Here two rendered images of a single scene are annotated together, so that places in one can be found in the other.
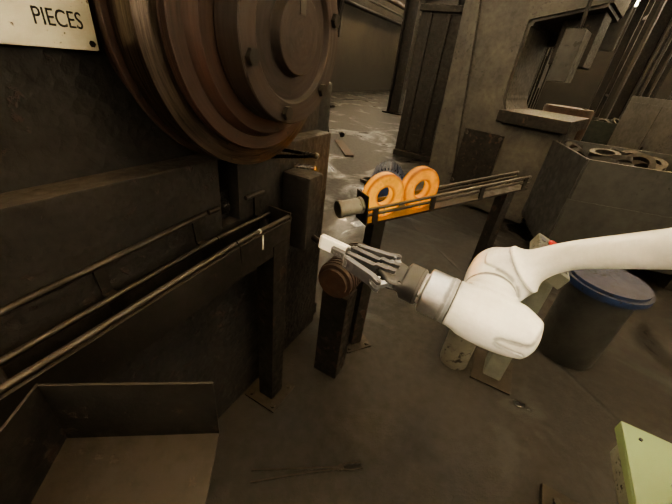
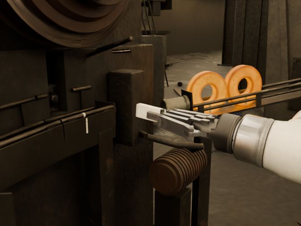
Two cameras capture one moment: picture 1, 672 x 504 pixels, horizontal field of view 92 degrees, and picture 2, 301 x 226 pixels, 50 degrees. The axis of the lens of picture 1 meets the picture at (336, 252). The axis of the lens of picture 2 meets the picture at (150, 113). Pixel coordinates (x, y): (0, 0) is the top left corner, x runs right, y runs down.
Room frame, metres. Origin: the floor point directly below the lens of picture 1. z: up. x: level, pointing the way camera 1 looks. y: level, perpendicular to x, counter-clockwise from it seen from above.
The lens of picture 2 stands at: (-0.08, -0.09, 0.92)
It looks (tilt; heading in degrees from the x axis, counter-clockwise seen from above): 14 degrees down; 8
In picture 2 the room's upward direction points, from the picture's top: straight up
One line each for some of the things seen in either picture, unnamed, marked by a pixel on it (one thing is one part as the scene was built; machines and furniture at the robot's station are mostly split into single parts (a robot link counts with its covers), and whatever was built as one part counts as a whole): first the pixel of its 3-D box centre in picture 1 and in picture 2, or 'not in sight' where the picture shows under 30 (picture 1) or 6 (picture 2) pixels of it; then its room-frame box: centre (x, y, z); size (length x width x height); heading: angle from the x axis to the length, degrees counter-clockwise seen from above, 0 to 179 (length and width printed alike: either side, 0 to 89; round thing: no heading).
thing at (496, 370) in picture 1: (519, 317); not in sight; (1.00, -0.74, 0.31); 0.24 x 0.16 x 0.62; 154
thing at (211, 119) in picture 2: (373, 261); (188, 120); (0.58, -0.08, 0.73); 0.11 x 0.01 x 0.04; 63
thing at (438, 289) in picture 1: (435, 294); (253, 139); (0.51, -0.20, 0.72); 0.09 x 0.06 x 0.09; 154
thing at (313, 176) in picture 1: (300, 209); (126, 107); (0.92, 0.13, 0.68); 0.11 x 0.08 x 0.24; 64
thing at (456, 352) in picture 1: (471, 316); not in sight; (1.03, -0.58, 0.26); 0.12 x 0.12 x 0.52
